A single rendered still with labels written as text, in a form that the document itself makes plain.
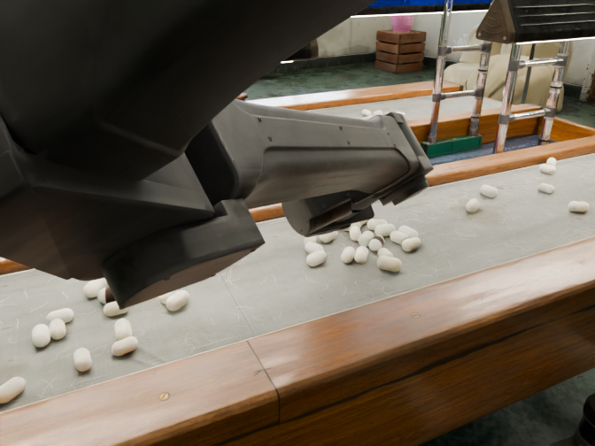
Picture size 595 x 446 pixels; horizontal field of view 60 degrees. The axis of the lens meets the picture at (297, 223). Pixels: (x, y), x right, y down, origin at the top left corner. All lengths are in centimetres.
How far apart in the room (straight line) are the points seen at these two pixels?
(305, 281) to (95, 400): 33
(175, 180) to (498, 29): 83
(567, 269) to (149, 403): 59
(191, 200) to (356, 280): 60
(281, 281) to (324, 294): 7
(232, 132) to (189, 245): 7
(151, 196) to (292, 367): 44
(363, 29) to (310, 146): 688
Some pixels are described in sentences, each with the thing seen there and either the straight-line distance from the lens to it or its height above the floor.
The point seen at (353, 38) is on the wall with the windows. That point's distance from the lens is 710.
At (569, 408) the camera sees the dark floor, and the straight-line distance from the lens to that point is 179.
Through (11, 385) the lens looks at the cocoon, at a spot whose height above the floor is 76.
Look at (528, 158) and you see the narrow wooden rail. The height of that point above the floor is 76.
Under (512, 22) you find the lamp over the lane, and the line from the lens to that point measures 97.
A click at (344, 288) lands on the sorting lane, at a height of 74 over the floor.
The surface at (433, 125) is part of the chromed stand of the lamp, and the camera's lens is 148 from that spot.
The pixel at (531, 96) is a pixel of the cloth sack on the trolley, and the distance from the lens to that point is 379.
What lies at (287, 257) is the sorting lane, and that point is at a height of 74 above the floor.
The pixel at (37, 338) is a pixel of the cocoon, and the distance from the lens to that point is 71.
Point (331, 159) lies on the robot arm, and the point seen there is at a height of 105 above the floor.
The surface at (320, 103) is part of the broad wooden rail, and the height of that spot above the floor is 76.
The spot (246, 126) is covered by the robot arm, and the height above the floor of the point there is 109.
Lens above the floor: 116
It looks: 27 degrees down
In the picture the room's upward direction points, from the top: straight up
